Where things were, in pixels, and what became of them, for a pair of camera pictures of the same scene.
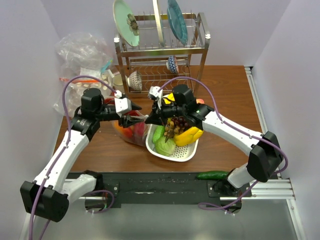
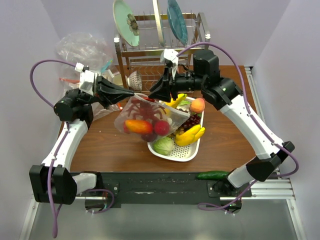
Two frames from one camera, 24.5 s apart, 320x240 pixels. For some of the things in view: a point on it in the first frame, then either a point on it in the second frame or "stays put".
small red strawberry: x=139 y=128 -> x=161 y=127
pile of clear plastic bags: x=82 y=53 stays put
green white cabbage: x=165 y=148 stays put
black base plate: x=165 y=188 stays put
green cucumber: x=212 y=175 stays put
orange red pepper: x=127 y=132 -> x=138 y=126
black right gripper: x=157 y=119 -> x=162 y=90
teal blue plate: x=177 y=20 stays put
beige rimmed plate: x=158 y=22 stays put
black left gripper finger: x=135 y=107 -> x=108 y=92
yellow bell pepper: x=187 y=136 stays put
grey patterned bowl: x=134 y=81 stays put
